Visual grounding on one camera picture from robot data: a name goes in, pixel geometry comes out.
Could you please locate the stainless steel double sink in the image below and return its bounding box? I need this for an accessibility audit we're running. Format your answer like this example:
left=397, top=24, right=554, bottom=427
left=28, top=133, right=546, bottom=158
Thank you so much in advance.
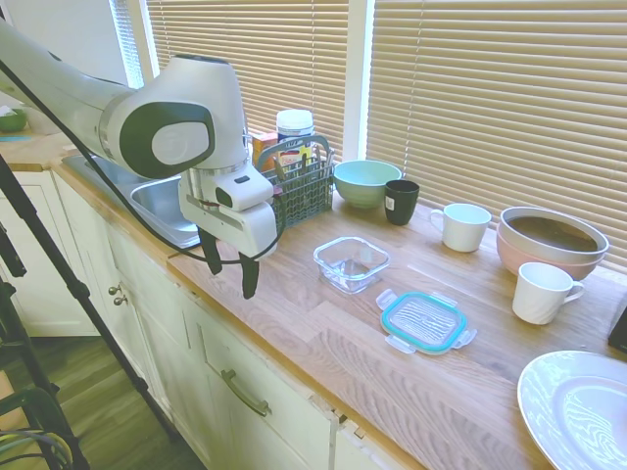
left=62, top=152, right=202, bottom=249

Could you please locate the white dinner plate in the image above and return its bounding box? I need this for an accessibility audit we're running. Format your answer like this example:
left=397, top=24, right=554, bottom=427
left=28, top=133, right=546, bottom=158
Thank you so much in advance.
left=516, top=350, right=627, bottom=470

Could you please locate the black cup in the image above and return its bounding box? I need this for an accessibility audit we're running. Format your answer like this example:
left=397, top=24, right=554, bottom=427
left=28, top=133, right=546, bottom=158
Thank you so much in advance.
left=384, top=179, right=421, bottom=226

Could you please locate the brushed metal cabinet handle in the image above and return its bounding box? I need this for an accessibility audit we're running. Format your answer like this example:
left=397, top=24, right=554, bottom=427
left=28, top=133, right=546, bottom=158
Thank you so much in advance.
left=219, top=368, right=272, bottom=418

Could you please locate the orange cardboard box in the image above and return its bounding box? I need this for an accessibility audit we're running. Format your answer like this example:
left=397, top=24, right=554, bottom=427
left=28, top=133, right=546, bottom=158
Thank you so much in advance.
left=251, top=130, right=280, bottom=172

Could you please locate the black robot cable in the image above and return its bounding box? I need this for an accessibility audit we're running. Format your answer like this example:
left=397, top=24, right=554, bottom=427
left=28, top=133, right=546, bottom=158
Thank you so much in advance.
left=0, top=57, right=281, bottom=260

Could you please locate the white kitchen cabinet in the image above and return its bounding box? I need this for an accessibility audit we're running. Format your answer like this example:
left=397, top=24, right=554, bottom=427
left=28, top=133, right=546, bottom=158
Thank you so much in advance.
left=0, top=168, right=408, bottom=470

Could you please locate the grey bowl with brown inside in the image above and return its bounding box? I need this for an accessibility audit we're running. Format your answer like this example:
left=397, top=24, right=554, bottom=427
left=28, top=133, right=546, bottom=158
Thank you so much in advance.
left=500, top=206, right=610, bottom=263

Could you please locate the mint green bowl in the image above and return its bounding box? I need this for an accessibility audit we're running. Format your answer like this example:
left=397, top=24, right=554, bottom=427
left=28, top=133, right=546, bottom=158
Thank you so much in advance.
left=333, top=160, right=404, bottom=211

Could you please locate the clear glass food container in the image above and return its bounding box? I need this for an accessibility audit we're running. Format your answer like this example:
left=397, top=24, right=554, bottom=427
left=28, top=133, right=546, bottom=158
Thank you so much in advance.
left=313, top=236, right=392, bottom=295

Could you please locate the narrow white window blind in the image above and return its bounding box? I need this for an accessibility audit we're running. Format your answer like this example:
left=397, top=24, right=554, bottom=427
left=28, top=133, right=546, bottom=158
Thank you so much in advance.
left=110, top=0, right=146, bottom=89

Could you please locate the clear lid with teal seal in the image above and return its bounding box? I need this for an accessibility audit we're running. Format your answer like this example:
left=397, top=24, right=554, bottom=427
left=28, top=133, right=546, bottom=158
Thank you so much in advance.
left=375, top=288, right=478, bottom=355

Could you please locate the dark green clamp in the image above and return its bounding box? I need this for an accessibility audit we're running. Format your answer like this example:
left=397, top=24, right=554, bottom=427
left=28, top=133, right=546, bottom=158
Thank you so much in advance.
left=0, top=385, right=89, bottom=470

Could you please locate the white jar with blue label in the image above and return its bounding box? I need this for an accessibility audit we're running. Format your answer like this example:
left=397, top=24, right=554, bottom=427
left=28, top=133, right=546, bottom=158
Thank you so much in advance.
left=275, top=109, right=314, bottom=170

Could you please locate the white ceramic mug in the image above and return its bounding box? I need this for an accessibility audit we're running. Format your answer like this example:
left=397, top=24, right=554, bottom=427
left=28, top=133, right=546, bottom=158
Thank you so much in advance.
left=429, top=203, right=493, bottom=254
left=511, top=261, right=587, bottom=326

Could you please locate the grey plastic cutlery basket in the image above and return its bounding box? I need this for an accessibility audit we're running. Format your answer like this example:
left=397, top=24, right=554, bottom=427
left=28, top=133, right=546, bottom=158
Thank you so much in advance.
left=258, top=134, right=336, bottom=229

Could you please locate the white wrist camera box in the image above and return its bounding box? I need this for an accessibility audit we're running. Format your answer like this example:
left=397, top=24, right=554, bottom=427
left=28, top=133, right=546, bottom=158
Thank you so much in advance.
left=214, top=170, right=274, bottom=212

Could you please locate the wide beige window blind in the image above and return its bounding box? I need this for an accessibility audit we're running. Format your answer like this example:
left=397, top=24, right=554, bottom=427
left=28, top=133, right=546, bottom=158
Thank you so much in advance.
left=366, top=0, right=627, bottom=273

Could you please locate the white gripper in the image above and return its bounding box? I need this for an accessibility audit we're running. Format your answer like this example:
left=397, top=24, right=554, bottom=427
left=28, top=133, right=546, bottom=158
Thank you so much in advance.
left=178, top=173, right=280, bottom=301

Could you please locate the bright green bowl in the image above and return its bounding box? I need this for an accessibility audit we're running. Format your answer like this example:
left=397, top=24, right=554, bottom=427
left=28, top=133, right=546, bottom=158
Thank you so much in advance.
left=0, top=108, right=28, bottom=133

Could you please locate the black tripod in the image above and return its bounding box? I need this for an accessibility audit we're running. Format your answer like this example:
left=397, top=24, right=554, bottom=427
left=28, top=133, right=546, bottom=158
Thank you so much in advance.
left=0, top=151, right=180, bottom=470

